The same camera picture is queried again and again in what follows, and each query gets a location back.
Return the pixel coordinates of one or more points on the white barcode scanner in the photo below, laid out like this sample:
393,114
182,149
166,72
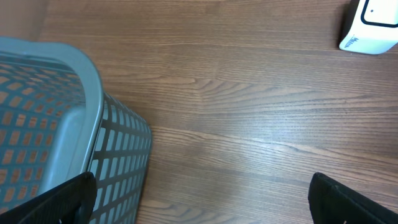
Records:
369,27

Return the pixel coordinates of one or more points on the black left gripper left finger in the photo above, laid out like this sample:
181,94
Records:
71,202

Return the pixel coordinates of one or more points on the grey plastic lattice basket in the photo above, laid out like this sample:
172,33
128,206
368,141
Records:
57,122

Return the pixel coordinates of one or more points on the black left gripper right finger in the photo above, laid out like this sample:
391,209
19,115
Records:
331,202

